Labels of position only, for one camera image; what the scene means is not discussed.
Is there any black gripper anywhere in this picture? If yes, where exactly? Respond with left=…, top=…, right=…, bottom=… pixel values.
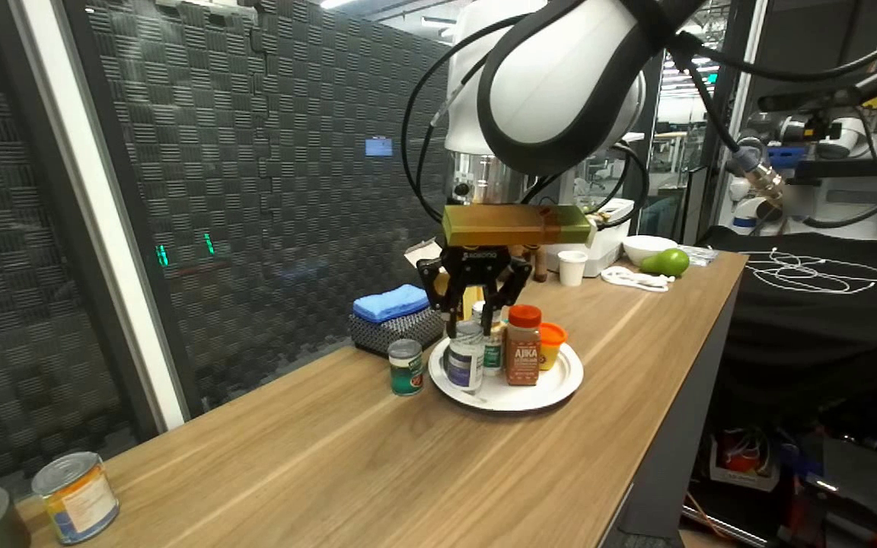
left=417, top=246, right=534, bottom=334

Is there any teal lid play-doh tub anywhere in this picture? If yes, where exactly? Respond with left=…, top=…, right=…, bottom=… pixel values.
left=484, top=333, right=502, bottom=369

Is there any orange lid spice jar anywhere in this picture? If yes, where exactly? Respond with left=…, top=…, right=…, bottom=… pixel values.
left=502, top=304, right=542, bottom=387

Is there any small glass jar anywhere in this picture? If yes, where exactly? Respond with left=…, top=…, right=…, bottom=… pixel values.
left=387, top=339, right=424, bottom=396

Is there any white pill bottle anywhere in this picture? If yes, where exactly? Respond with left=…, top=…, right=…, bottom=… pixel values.
left=445, top=320, right=484, bottom=390

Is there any orange lid play-doh tub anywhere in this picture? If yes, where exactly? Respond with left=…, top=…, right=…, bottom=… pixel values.
left=540, top=321, right=568, bottom=370

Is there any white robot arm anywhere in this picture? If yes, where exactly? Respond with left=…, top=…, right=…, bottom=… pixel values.
left=417, top=0, right=705, bottom=333

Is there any white paper plate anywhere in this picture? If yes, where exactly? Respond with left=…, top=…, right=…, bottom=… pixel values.
left=426, top=339, right=584, bottom=413

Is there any green fruit toy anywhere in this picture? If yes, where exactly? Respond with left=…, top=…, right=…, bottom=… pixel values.
left=640, top=246, right=689, bottom=276

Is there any blue cloth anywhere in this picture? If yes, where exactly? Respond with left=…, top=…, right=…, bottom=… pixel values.
left=354, top=282, right=430, bottom=326

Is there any grey foam block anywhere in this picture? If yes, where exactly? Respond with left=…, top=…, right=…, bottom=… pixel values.
left=350, top=306, right=445, bottom=354

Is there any white paper cup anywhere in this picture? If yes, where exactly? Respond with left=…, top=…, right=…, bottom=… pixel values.
left=558, top=246, right=589, bottom=287

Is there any white bowl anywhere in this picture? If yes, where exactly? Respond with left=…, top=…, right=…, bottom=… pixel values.
left=622, top=235, right=675, bottom=265

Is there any candle tin with label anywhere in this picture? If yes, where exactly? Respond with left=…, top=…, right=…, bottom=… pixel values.
left=32, top=450, right=120, bottom=544

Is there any wrist camera gold plate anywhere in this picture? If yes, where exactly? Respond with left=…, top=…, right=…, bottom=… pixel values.
left=441, top=205, right=591, bottom=246

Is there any white coiled cable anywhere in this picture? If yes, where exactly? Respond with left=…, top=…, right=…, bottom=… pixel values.
left=743, top=246, right=877, bottom=299

